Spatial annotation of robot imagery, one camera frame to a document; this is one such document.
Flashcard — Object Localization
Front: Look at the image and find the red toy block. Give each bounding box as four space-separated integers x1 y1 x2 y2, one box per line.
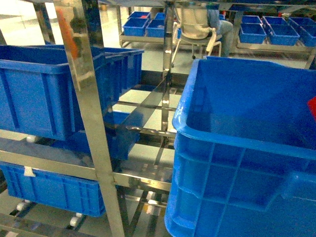
307 97 316 117

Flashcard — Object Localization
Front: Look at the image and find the large blue crate on shelf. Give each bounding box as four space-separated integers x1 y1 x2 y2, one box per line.
164 57 316 237

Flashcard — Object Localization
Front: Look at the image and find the blue bin lower shelf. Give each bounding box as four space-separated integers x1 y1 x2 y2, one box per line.
0 162 106 217

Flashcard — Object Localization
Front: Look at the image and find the blue bin shelf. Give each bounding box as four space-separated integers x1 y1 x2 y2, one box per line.
0 162 106 217
0 45 143 140

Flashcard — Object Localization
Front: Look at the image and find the seated person in blue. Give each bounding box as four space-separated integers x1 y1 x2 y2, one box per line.
207 9 234 57

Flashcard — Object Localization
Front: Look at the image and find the blue bin upper shelf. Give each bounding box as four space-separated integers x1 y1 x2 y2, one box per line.
0 45 143 140

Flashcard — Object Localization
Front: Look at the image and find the steel shelf rack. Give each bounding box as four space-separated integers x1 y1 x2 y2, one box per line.
0 0 316 237

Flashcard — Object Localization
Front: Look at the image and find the white office chair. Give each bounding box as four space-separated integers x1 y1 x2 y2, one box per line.
171 7 222 67

